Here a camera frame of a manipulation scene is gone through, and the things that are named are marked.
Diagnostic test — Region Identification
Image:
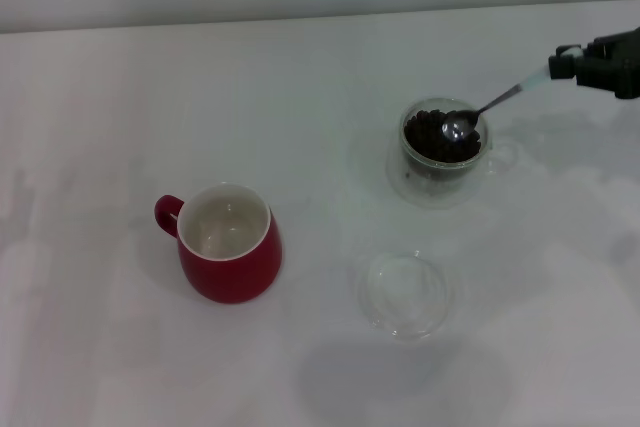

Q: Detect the clear glass saucer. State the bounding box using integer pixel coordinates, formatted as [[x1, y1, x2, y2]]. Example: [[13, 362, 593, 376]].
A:
[[357, 249, 464, 346]]

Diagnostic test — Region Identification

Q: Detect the coffee beans heap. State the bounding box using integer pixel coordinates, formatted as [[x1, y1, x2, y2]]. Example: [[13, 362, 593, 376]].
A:
[[403, 108, 482, 167]]

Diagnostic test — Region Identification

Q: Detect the red ceramic mug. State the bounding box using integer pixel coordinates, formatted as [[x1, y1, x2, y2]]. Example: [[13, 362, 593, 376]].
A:
[[153, 183, 284, 305]]

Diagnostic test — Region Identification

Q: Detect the double-wall glass cup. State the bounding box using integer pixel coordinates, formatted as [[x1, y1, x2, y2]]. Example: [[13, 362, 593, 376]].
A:
[[384, 95, 521, 209]]

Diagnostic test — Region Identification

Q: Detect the blue-handled metal spoon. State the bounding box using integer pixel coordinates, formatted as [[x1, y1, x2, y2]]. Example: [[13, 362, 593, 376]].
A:
[[439, 45, 584, 143]]

